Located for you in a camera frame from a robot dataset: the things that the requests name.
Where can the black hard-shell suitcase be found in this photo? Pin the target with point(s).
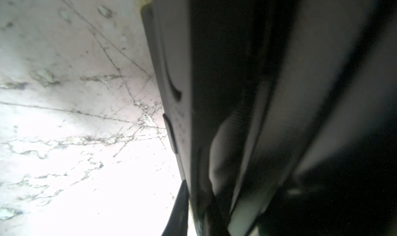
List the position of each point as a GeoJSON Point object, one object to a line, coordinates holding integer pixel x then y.
{"type": "Point", "coordinates": [282, 114]}

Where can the floral pink table mat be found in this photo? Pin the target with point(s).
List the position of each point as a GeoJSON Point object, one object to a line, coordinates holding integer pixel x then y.
{"type": "Point", "coordinates": [84, 148]}

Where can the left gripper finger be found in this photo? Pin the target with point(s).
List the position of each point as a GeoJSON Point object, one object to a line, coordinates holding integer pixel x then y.
{"type": "Point", "coordinates": [178, 221]}

